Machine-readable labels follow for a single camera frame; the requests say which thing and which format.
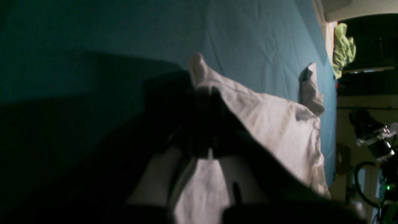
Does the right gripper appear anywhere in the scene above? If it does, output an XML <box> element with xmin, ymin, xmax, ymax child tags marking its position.
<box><xmin>349</xmin><ymin>109</ymin><xmax>396</xmax><ymax>162</ymax></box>

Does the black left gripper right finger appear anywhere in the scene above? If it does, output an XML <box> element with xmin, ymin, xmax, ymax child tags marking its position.
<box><xmin>211</xmin><ymin>88</ymin><xmax>366</xmax><ymax>224</ymax></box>

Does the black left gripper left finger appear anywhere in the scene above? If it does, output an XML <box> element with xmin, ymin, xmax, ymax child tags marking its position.
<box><xmin>1</xmin><ymin>73</ymin><xmax>192</xmax><ymax>224</ymax></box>

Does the white T-shirt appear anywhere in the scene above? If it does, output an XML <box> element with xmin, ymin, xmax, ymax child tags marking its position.
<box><xmin>174</xmin><ymin>54</ymin><xmax>330</xmax><ymax>224</ymax></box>

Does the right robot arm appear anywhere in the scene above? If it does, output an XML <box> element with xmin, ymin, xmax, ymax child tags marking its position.
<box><xmin>349</xmin><ymin>108</ymin><xmax>398</xmax><ymax>224</ymax></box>

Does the green cloth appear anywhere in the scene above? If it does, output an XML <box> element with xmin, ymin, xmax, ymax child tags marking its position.
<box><xmin>332</xmin><ymin>23</ymin><xmax>356</xmax><ymax>80</ymax></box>

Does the teal table cloth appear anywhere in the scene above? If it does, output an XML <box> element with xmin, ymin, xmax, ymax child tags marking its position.
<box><xmin>1</xmin><ymin>0</ymin><xmax>337</xmax><ymax>190</ymax></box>

